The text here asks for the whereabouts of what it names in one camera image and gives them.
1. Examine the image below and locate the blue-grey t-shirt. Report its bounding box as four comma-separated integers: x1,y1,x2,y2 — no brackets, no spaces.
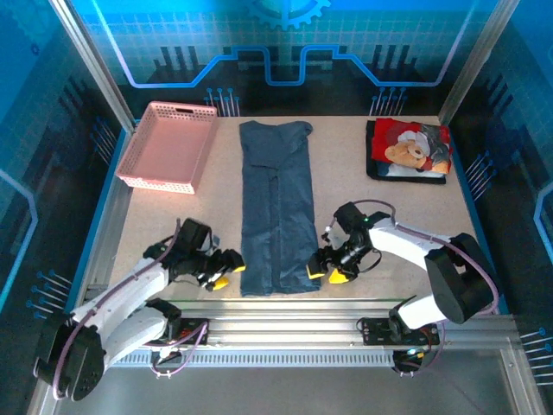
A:
238,119,323,298

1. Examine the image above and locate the folded black t-shirt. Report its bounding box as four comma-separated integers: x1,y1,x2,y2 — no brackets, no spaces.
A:
365,119,447,186

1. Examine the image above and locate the pink perforated plastic basket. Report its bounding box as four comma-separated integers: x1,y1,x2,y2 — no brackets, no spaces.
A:
115,100,219,195

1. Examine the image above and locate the folded red teddy-bear t-shirt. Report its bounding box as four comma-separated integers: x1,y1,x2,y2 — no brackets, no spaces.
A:
372,117,454,175

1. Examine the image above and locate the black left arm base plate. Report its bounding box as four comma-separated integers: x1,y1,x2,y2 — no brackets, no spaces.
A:
166,317,211,347

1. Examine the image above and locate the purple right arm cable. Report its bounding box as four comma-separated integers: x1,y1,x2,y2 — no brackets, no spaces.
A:
330,198,502,316

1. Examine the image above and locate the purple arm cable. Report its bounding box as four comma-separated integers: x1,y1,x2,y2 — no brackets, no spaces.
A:
330,198,502,316
51,218,182,401

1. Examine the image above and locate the aluminium rail frame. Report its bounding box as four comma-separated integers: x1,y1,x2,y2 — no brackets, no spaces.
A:
25,296,548,415

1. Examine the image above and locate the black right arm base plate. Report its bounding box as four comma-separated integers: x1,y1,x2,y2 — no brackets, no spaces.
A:
358,317,442,347

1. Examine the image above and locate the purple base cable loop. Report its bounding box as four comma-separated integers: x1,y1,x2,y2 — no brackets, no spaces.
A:
149,322,211,380
395,323,446,377

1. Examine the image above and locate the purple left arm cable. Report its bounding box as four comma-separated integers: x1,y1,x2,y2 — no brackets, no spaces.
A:
51,218,182,401

